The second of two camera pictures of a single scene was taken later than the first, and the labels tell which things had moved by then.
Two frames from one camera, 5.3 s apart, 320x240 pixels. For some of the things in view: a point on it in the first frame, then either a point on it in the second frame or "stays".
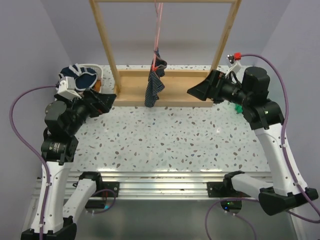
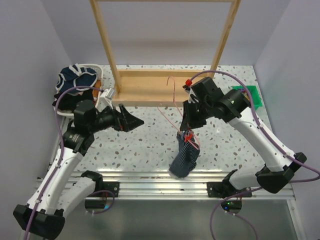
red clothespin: (154, 68) → (187, 137)
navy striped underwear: (155, 82) → (187, 157)
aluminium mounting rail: (163, 185) stays
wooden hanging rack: (130, 85) stays
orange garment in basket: (97, 85) stays
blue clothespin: (157, 51) → (182, 135)
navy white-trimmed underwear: (85, 77) stays
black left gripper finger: (107, 100) → (127, 121)
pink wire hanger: (159, 14) → (192, 137)
